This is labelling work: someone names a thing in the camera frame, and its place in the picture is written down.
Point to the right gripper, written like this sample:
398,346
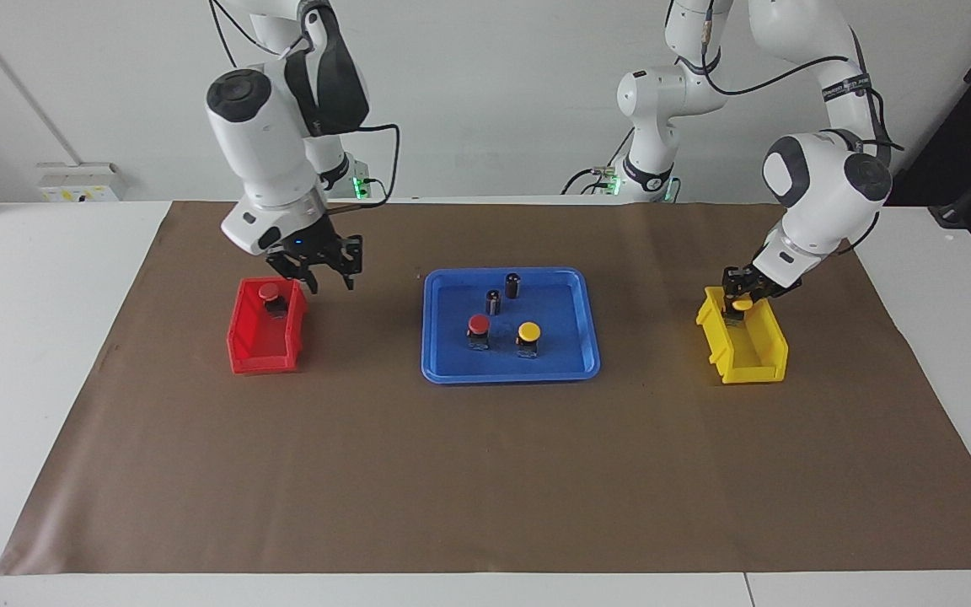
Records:
307,241

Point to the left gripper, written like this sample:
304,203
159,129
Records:
774,286

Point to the yellow push button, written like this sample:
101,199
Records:
528,331
743,305

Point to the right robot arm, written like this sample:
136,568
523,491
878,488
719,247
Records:
262,143

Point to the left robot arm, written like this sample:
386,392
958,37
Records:
823,181

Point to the yellow plastic bin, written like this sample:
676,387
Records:
747,354

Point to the red push button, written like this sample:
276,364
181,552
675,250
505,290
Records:
269,292
478,325

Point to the red plastic bin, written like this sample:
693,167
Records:
260,341

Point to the black push button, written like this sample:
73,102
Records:
513,285
494,302

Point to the blue plastic tray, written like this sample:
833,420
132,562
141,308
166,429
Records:
553,354

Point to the white wall socket box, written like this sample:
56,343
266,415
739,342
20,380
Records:
81,181

